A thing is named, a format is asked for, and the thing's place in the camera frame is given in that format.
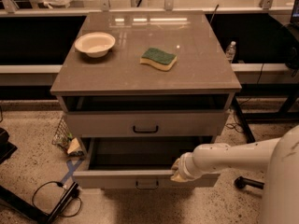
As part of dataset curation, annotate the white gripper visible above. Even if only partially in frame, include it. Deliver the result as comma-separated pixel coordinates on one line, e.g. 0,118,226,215
170,152,200,183

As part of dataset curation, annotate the grey drawer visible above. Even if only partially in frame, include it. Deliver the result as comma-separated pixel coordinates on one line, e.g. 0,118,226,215
64,111,228,137
74,136,220,189

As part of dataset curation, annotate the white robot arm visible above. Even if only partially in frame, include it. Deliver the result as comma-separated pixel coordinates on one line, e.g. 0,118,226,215
171,126,299,224

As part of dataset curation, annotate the grey drawer cabinet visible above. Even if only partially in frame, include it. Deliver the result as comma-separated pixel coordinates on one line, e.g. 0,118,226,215
50,10,242,147

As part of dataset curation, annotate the grey top drawer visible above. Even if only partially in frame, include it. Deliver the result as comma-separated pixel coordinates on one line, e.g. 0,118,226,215
64,111,228,137

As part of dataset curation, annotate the black office chair base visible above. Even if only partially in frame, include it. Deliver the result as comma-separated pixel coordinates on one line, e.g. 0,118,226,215
235,176,264,189

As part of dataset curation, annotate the black table leg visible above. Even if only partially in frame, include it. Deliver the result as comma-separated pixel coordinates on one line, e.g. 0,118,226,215
232,98,255,143

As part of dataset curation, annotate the blue tape cross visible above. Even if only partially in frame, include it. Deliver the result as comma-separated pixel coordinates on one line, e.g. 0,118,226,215
61,159,83,184

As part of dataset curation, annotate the green yellow sponge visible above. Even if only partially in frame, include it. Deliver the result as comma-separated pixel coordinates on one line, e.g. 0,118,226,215
140,48,177,71

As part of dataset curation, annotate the clear plastic water bottle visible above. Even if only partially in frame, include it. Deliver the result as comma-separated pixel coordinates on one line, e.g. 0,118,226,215
225,41,236,63

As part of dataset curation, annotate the black floor stand leg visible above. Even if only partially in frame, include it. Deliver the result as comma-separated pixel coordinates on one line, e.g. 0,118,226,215
0,182,78,224

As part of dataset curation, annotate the white paper bowl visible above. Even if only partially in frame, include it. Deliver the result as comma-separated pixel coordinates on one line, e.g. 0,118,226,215
75,32,115,58

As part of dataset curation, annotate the black equipment left edge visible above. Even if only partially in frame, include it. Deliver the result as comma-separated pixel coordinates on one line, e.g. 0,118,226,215
0,128,18,164

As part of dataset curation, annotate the wire mesh waste basket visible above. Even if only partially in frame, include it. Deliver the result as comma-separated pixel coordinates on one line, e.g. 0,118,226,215
51,119,84,157

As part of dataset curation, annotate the black cable on floor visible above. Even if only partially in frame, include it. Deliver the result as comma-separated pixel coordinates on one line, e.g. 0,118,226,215
31,180,83,218

